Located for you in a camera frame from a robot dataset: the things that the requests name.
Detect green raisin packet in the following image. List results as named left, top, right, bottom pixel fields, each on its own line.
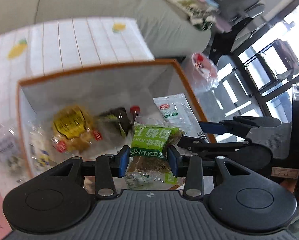
left=124, top=116, right=191, bottom=190

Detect grey foil snack pouch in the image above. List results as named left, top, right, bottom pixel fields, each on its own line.
left=153, top=93, right=207, bottom=141

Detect yellow waffle cookie pack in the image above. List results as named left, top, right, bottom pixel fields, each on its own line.
left=52, top=105, right=103, bottom=153

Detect dark plum candy bag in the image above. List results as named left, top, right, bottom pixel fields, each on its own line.
left=94, top=107, right=132, bottom=138

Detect white blue snack bag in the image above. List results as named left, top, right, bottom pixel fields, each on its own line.
left=28, top=125, right=57, bottom=175

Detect yogurt hawthorn balls bag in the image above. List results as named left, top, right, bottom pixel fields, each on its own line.
left=0, top=124, right=26, bottom=184

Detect magazines on sofa arm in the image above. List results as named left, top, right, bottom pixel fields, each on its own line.
left=166, top=0, right=218, bottom=31

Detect orange cardboard box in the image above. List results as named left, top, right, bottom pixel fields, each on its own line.
left=17, top=60, right=205, bottom=190

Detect beige fabric sofa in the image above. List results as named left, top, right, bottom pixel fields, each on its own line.
left=0, top=0, right=211, bottom=57

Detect grey office chair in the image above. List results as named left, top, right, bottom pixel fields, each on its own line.
left=218, top=0, right=265, bottom=22

